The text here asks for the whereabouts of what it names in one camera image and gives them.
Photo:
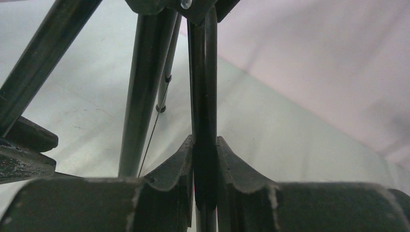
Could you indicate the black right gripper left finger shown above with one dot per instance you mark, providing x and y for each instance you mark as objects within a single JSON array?
[{"x": 160, "y": 201}]

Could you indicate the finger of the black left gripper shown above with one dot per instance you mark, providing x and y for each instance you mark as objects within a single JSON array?
[
  {"x": 18, "y": 163},
  {"x": 31, "y": 135}
]

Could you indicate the black music stand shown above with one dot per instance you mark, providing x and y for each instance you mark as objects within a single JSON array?
[{"x": 156, "y": 35}]

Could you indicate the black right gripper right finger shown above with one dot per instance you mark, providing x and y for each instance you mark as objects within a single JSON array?
[{"x": 248, "y": 201}]

